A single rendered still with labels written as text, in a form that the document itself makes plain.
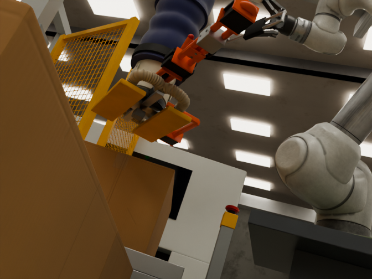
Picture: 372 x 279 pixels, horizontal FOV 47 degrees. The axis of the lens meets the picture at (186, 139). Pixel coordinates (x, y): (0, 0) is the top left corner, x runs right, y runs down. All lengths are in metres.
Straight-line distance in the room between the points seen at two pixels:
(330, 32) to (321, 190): 0.74
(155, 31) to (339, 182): 0.91
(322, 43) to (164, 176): 0.78
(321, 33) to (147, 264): 1.05
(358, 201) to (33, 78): 1.13
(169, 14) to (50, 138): 1.45
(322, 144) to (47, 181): 0.90
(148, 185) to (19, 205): 1.29
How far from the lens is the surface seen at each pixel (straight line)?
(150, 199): 1.59
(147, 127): 1.68
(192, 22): 1.78
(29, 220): 0.36
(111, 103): 1.61
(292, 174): 1.15
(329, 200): 1.24
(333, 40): 1.74
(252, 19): 1.17
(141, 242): 1.55
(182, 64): 1.43
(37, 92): 0.29
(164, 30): 1.71
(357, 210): 1.32
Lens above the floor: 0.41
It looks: 24 degrees up
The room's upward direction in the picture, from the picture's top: 20 degrees clockwise
